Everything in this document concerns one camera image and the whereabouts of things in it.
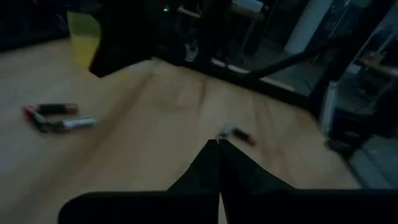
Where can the black silver battery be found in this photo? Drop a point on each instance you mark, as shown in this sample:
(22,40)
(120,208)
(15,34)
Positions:
(77,123)

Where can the small silver battery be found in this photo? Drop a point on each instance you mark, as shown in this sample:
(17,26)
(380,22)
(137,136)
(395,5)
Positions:
(226,131)

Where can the black frame brace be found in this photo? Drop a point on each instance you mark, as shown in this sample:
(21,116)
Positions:
(295,58)

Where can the yellow plastic bin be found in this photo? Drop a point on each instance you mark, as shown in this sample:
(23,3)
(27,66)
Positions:
(82,46)

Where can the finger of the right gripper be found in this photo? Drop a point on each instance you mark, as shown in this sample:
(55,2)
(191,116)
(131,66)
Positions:
(118,56)

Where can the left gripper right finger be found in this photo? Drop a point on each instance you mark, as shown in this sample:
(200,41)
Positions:
(280,208)

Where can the small black copper battery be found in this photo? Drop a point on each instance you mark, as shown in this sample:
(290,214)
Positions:
(244,137)

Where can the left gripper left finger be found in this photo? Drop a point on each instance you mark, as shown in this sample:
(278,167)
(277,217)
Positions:
(155,208)

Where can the silver metal frame leg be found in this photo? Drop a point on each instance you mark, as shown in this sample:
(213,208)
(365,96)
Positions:
(329,109)

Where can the silver metal bracket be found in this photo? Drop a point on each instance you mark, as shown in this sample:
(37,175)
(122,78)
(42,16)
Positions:
(191,53)

